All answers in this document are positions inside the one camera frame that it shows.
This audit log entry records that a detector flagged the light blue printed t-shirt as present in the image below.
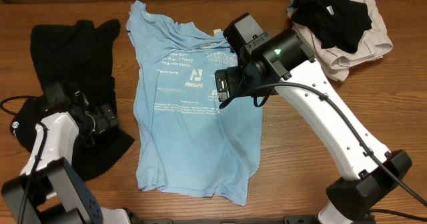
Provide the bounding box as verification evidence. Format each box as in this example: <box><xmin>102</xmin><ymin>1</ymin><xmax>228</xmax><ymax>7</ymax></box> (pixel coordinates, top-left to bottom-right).
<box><xmin>126</xmin><ymin>1</ymin><xmax>262</xmax><ymax>206</ymax></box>

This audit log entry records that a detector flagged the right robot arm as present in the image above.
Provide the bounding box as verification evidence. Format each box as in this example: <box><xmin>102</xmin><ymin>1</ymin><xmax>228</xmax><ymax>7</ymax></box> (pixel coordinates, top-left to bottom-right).
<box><xmin>216</xmin><ymin>27</ymin><xmax>412</xmax><ymax>223</ymax></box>

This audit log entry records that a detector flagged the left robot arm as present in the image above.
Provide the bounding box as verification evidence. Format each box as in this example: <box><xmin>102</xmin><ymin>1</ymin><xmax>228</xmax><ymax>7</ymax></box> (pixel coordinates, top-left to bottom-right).
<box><xmin>1</xmin><ymin>82</ymin><xmax>131</xmax><ymax>224</ymax></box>

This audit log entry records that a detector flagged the black garment on left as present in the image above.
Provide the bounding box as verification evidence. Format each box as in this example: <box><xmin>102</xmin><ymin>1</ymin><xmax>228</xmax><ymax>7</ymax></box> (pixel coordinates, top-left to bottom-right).
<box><xmin>30</xmin><ymin>19</ymin><xmax>134</xmax><ymax>181</ymax></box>

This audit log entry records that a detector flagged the light blue folded garment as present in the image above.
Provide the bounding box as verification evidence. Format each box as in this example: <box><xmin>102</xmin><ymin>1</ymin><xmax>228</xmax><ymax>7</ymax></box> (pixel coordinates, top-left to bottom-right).
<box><xmin>286</xmin><ymin>0</ymin><xmax>294</xmax><ymax>16</ymax></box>

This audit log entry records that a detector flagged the beige folded garment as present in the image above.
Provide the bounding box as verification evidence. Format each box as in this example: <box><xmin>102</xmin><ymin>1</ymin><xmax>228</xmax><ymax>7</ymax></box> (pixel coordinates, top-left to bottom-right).
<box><xmin>293</xmin><ymin>0</ymin><xmax>393</xmax><ymax>82</ymax></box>

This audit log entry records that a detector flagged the black folded garment top right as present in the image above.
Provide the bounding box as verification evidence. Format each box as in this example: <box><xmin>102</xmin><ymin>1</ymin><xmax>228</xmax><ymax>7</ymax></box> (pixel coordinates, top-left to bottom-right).
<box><xmin>291</xmin><ymin>0</ymin><xmax>372</xmax><ymax>53</ymax></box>

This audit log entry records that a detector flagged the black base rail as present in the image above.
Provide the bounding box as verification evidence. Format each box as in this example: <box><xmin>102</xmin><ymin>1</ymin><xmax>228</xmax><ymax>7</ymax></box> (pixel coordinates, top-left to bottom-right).
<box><xmin>131</xmin><ymin>215</ymin><xmax>320</xmax><ymax>224</ymax></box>

